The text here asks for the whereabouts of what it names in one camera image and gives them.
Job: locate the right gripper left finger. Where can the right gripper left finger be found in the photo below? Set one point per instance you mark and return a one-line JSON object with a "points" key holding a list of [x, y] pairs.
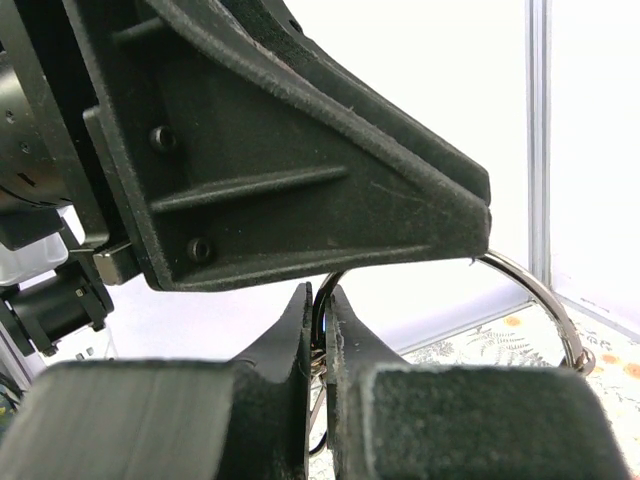
{"points": [[246, 418]]}

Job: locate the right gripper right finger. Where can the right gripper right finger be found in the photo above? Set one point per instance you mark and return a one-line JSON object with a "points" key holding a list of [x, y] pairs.
{"points": [[390, 419]]}

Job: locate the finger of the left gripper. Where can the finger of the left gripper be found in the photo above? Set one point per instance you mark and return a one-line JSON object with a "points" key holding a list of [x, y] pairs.
{"points": [[239, 153]]}

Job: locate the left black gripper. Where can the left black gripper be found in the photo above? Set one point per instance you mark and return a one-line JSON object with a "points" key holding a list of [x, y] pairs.
{"points": [[53, 185]]}

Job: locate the keyring with coloured tags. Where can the keyring with coloured tags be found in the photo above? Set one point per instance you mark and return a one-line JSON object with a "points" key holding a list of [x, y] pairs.
{"points": [[576, 355]]}

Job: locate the floral patterned table mat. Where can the floral patterned table mat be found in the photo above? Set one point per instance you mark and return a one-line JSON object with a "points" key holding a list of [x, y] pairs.
{"points": [[527, 337]]}

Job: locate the left aluminium frame post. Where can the left aluminium frame post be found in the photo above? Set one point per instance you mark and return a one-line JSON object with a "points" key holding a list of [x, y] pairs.
{"points": [[538, 56]]}

